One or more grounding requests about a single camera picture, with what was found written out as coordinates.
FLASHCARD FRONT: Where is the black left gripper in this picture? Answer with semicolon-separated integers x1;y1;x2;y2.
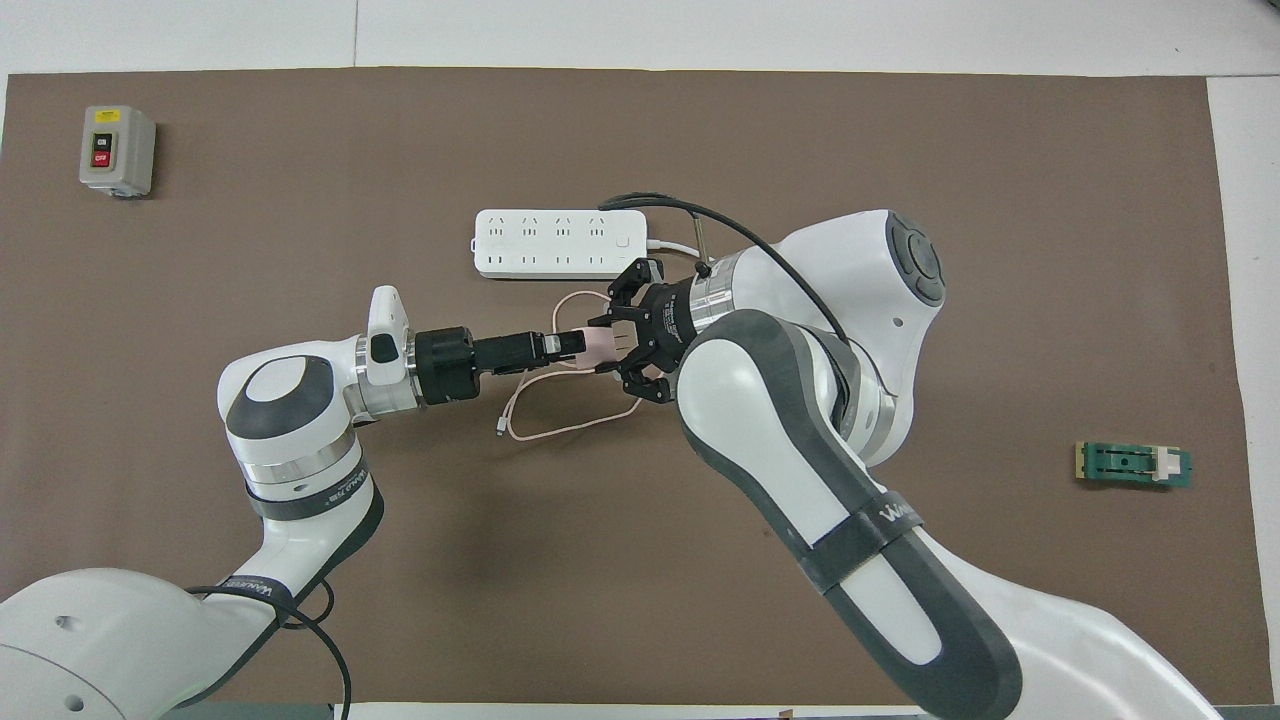
408;325;551;406

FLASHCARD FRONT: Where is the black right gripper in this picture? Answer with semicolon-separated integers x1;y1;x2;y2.
543;257;701;406

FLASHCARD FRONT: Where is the pink charger adapter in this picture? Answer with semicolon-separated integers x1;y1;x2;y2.
578;328;626;367

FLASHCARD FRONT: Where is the pink charging cable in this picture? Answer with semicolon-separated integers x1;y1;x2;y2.
495;290;641;443

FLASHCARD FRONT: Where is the white power strip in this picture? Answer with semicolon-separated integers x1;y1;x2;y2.
473;208;649;280

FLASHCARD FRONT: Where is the brown paper table mat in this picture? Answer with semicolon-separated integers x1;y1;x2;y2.
0;67;1246;706

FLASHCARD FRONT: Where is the green circuit board block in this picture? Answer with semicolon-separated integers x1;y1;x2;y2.
1074;440;1194;491

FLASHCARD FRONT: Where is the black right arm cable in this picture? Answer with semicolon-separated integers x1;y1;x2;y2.
598;192;851;346

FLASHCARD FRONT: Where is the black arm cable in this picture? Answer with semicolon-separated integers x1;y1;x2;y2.
598;192;851;346
185;580;353;720

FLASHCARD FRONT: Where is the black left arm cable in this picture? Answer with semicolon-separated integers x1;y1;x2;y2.
185;580;353;720

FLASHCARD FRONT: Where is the grey on-off switch box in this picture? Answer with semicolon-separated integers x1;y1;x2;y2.
79;105;157;198

